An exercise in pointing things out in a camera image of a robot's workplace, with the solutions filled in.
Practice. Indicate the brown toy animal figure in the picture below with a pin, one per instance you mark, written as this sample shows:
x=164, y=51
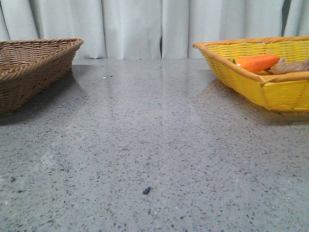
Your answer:
x=282, y=67

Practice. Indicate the orange toy carrot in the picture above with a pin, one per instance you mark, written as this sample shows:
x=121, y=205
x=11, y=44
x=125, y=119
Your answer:
x=256, y=64

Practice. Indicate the brown wicker basket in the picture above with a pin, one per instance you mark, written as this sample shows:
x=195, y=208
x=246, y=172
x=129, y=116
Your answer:
x=29, y=66

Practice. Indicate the yellow wicker basket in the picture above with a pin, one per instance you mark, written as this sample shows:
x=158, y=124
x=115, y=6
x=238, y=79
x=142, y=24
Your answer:
x=285, y=92

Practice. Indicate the small black debris piece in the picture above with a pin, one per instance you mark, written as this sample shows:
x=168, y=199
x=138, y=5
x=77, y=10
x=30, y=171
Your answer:
x=147, y=190

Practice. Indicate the white curtain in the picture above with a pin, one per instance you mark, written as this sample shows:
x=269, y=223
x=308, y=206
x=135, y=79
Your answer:
x=133, y=29

